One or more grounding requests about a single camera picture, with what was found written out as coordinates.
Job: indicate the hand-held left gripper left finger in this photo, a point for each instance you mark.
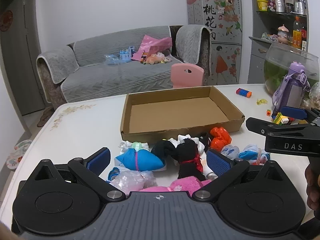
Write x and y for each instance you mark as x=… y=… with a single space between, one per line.
x=100 y=158

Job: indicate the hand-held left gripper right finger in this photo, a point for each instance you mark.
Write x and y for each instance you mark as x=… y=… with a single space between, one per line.
x=220 y=163

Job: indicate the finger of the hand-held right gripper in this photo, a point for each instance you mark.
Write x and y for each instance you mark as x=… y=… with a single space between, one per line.
x=260 y=127
x=293 y=112

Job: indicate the grey purple sock bundle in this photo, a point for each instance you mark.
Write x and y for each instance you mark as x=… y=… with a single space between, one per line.
x=230 y=152

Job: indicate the white sock bundle green band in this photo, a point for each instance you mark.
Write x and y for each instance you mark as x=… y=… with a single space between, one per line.
x=125 y=147

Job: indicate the orange plastic bundle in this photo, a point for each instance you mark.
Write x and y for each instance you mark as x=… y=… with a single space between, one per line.
x=220 y=136

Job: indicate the black sock bundle red ribbon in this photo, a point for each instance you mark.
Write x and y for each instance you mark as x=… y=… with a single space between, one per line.
x=187 y=155

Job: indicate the clear plastic bundle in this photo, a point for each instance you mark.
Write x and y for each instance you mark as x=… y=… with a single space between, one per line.
x=132 y=180

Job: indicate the blue sock bundle pink band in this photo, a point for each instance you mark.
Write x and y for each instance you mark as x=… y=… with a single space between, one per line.
x=140 y=161

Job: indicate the pink fuzzy sock bundle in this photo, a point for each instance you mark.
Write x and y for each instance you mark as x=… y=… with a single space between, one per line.
x=180 y=185

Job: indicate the black sock bundle yellow band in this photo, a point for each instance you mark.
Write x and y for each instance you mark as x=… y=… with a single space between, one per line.
x=162 y=150

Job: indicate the brown cardboard box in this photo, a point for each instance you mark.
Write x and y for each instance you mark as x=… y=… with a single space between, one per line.
x=175 y=112

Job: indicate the white floral desktop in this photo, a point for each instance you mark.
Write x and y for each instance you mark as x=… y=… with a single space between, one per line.
x=82 y=135

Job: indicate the person's right hand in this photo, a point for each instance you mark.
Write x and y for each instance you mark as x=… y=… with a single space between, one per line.
x=313 y=187

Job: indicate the rainbow block stack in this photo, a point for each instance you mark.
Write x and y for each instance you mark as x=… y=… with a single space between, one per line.
x=281 y=119

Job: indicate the tiny multicolour block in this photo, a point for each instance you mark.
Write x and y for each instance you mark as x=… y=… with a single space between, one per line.
x=268 y=113

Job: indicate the purple water bottle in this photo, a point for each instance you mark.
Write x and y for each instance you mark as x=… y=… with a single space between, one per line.
x=291 y=90

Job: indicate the small yellow plastic piece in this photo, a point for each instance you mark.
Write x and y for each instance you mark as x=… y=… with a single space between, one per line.
x=262 y=101

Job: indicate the crumpled clear plastic bag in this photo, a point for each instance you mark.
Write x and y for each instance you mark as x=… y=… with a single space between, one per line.
x=313 y=95

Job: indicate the blue orange block toy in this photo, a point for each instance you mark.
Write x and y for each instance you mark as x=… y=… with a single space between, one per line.
x=243 y=92

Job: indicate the glass fish bowl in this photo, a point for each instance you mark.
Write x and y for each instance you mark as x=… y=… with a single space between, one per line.
x=277 y=62

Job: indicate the grey cabinet shelf unit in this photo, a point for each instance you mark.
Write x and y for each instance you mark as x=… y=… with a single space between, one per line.
x=257 y=60

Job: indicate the brown door mat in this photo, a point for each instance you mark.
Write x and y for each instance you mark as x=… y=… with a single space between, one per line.
x=45 y=117

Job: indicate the floral slipper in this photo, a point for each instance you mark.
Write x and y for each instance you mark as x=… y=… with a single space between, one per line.
x=23 y=145
x=14 y=160

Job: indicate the pink ceramic teapot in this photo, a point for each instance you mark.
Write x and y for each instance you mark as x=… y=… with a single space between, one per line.
x=283 y=35

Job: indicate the orange drink bottle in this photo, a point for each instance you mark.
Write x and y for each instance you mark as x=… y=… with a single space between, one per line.
x=297 y=33

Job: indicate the red label bottle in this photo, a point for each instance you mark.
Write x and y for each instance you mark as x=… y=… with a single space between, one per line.
x=304 y=33

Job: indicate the grey covered sofa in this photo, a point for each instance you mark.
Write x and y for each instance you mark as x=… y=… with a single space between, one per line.
x=112 y=80

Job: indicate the pink plastic chair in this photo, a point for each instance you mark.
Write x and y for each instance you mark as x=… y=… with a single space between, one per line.
x=186 y=76

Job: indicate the clear blue plastic bag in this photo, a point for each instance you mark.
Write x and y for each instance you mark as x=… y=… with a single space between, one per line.
x=111 y=60

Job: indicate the silver can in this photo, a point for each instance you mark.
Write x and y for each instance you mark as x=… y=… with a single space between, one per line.
x=279 y=3
x=300 y=7

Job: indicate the blue toy castle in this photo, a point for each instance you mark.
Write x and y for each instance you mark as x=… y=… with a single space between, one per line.
x=126 y=55

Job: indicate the glass jar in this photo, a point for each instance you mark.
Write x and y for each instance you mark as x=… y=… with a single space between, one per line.
x=289 y=5

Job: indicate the floral sticker fridge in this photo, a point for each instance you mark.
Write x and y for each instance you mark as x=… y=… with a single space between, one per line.
x=212 y=30

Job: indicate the small colourful toy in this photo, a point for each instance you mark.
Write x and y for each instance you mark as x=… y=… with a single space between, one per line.
x=143 y=58

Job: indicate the yellow tub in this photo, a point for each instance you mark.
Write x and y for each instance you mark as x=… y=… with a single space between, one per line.
x=262 y=5

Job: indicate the purple snack bag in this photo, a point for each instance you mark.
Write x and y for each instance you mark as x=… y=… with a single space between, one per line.
x=271 y=2

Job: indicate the orange plush toy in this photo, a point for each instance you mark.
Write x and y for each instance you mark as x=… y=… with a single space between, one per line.
x=153 y=59

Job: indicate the pale pink plush toy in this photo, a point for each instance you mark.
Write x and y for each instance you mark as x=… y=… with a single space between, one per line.
x=166 y=58

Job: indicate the pink plastic bag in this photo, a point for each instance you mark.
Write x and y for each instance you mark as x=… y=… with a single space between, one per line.
x=152 y=45

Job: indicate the red round door ornament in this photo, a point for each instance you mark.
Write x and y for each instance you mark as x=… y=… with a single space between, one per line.
x=6 y=21

